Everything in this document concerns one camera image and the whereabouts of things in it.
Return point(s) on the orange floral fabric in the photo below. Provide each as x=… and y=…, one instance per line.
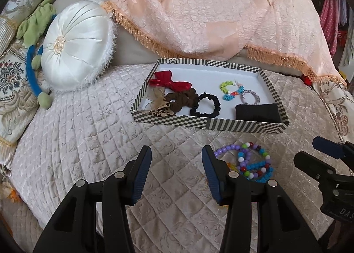
x=9, y=192

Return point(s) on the black fabric pouch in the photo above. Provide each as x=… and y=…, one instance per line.
x=255, y=113

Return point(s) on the black scrunchie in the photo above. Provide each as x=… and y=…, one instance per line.
x=195, y=109

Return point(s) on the floral embroidered cushion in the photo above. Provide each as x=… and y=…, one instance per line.
x=337, y=109

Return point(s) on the red bow hair clip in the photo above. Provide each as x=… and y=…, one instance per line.
x=177, y=84

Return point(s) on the beige organza scrunchie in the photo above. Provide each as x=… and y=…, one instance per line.
x=157, y=96

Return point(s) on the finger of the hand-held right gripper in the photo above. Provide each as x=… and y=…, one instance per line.
x=312, y=164
x=329, y=147

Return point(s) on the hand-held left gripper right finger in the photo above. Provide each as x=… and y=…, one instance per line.
x=213, y=181

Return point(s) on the round white satin cushion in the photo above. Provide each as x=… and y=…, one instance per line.
x=77, y=48

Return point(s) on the peach fringed blanket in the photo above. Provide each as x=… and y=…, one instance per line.
x=193, y=6

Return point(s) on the quilted beige bedspread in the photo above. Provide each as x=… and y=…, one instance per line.
x=83, y=131

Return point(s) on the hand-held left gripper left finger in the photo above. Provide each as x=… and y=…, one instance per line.
x=139, y=183

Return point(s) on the striped tray box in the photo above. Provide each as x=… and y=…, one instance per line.
x=210, y=74

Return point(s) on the pink polka dot garment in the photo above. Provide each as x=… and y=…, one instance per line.
x=330, y=15

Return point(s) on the brown scrunchie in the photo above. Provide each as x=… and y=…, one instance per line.
x=179, y=98

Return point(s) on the floral embroidered pillow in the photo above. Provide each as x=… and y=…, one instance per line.
x=13, y=89

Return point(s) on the small red object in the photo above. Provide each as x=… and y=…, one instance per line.
x=306, y=79

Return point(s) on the green blue plush toy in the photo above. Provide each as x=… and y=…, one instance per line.
x=36, y=23

